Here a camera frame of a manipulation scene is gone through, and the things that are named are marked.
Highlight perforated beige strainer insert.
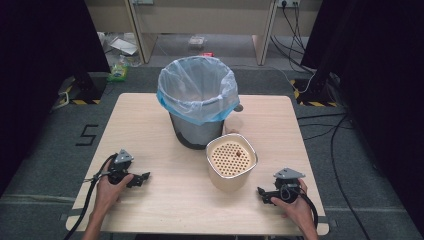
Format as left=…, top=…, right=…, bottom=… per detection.
left=209, top=140, right=253, bottom=178

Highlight clear plastic packet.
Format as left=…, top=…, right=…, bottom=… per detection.
left=187, top=35, right=206, bottom=48

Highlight black stand base striped tape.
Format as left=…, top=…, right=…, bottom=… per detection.
left=289, top=66, right=340, bottom=108
left=57, top=70, right=108, bottom=106

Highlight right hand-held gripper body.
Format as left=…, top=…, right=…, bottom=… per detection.
left=273, top=167, right=306, bottom=205

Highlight beige wooden desk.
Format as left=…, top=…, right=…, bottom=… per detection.
left=84, top=0, right=323, bottom=66

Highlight white wall socket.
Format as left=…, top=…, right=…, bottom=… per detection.
left=276, top=0, right=301, bottom=9

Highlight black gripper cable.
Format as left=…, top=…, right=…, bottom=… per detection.
left=63, top=153, right=118, bottom=240
left=299, top=191, right=320, bottom=230

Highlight light wooden table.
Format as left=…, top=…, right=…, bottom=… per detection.
left=65, top=92, right=330, bottom=237

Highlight white papers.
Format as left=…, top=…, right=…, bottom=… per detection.
left=109, top=36, right=139, bottom=56

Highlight translucent blue bin bag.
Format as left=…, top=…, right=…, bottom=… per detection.
left=156, top=55, right=241, bottom=127

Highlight dark curtain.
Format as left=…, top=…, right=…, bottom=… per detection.
left=300, top=0, right=424, bottom=231
left=0, top=0, right=111, bottom=198

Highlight black floor cables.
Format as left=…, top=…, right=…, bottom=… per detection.
left=295, top=112, right=372, bottom=240

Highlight black cables from socket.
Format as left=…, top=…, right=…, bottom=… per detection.
left=269, top=2, right=316, bottom=75

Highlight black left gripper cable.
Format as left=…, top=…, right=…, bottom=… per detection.
left=63, top=153, right=118, bottom=240

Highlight thin white cable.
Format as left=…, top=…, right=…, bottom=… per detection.
left=233, top=64, right=316, bottom=95

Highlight beige square container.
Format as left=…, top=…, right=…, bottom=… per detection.
left=205, top=132, right=259, bottom=194

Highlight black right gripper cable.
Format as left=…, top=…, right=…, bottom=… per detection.
left=299, top=191, right=320, bottom=230

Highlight person's left hand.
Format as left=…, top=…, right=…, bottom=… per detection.
left=94, top=173, right=135, bottom=216

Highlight green packet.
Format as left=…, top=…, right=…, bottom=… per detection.
left=106, top=63, right=130, bottom=83

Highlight grey trash bin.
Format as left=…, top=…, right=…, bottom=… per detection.
left=168, top=111, right=225, bottom=151

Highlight person's right hand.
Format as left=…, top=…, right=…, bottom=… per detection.
left=270, top=178, right=316, bottom=231

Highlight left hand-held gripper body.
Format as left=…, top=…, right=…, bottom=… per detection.
left=107, top=149, right=135, bottom=186

